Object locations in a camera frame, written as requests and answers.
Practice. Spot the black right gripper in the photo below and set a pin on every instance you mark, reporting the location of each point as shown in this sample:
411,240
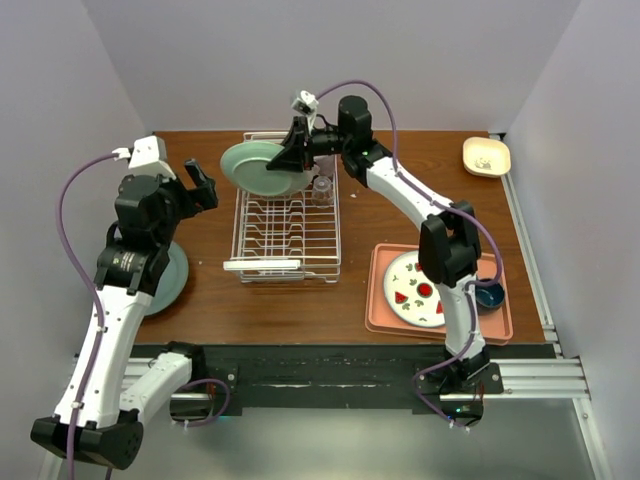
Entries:
292,154

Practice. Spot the cream square panda bowl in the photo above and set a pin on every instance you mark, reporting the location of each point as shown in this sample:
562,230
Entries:
486,157

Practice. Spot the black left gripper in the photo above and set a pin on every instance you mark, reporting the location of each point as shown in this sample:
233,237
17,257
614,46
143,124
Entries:
209,199

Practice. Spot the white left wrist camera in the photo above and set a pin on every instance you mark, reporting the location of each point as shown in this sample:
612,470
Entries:
147,157

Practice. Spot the plain teal green plate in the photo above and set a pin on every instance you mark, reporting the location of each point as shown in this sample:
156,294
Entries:
172,281

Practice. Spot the white watermelon pattern plate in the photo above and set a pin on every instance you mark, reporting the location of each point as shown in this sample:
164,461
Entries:
409,293

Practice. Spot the white wire dish rack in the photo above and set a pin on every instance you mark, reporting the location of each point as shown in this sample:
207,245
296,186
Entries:
287,238

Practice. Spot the floral plate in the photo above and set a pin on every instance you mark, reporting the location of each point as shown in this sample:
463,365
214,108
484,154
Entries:
244,165

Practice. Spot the small clear glass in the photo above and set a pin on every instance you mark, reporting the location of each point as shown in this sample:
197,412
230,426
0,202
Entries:
322,192

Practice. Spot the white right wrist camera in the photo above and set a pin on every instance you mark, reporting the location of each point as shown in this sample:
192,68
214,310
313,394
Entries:
306,103

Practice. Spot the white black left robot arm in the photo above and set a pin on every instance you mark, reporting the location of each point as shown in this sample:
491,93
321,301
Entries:
97,421

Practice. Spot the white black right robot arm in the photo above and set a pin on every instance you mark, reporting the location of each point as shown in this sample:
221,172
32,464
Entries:
449,246

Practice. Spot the dark blue ceramic mug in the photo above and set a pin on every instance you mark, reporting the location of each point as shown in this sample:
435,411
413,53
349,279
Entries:
490,298

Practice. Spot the pink plastic tray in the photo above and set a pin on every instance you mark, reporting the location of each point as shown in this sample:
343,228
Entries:
379,317

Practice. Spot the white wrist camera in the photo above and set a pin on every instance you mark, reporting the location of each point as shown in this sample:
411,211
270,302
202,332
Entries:
306,103
147,157

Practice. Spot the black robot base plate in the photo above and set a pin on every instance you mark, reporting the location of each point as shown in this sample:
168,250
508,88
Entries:
336,376

